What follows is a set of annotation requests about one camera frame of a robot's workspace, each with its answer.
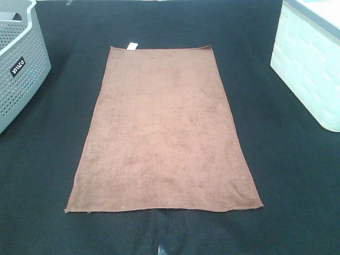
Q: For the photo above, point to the brown towel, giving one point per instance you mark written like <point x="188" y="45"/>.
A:
<point x="162" y="136"/>

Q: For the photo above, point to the grey perforated plastic basket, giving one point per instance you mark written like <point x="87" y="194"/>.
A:
<point x="24" y="59"/>

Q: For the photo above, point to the white towel care label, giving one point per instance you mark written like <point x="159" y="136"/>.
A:
<point x="132" y="46"/>

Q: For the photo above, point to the white woven-pattern storage bin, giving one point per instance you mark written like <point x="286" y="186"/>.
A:
<point x="306" y="57"/>

